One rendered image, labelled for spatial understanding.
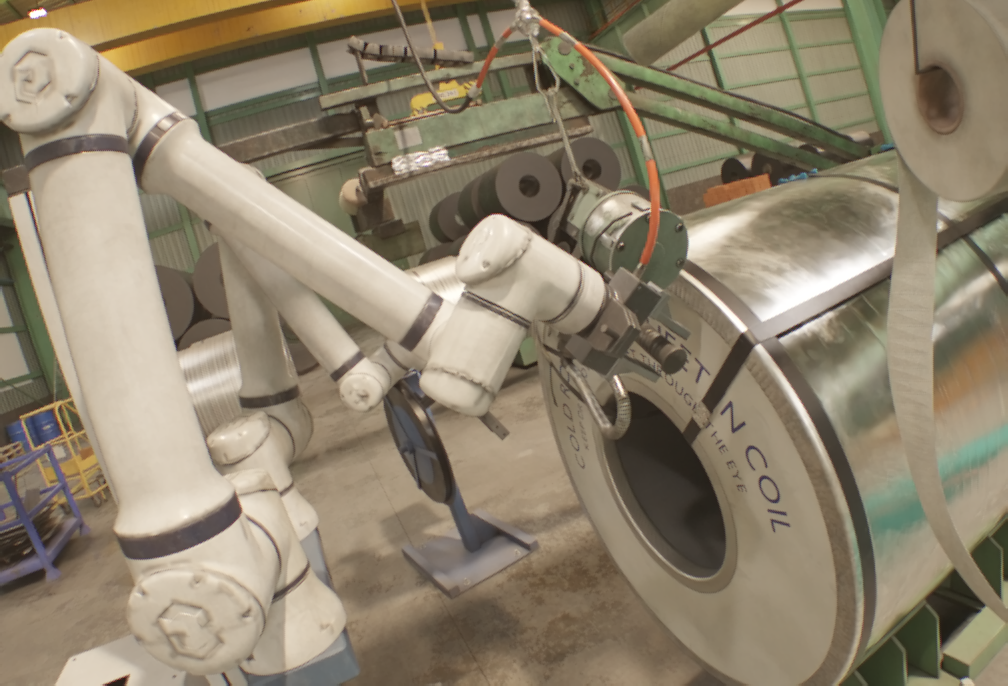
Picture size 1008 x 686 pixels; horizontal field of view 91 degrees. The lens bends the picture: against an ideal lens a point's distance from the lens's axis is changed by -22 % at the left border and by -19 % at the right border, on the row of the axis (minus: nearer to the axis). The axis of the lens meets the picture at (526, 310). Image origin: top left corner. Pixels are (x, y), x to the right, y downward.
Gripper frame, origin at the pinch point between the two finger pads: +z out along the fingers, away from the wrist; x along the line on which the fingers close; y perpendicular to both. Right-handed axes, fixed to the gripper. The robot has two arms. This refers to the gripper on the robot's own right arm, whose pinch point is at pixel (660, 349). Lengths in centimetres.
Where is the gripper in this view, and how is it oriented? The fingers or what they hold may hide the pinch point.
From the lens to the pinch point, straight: 87.8
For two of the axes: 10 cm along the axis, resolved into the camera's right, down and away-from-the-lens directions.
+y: -4.0, -4.4, 8.1
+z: 7.3, 3.8, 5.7
